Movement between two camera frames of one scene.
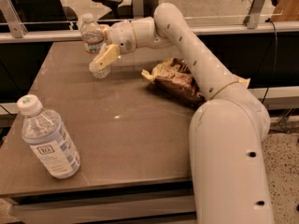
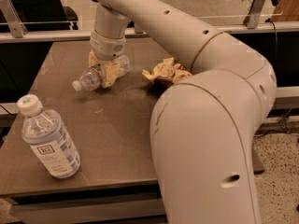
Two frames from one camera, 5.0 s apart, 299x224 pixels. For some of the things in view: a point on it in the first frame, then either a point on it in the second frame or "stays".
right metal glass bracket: (252, 18) stays
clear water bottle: (92, 35) → (92, 77)
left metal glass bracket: (12, 16) stays
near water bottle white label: (42, 131) stays
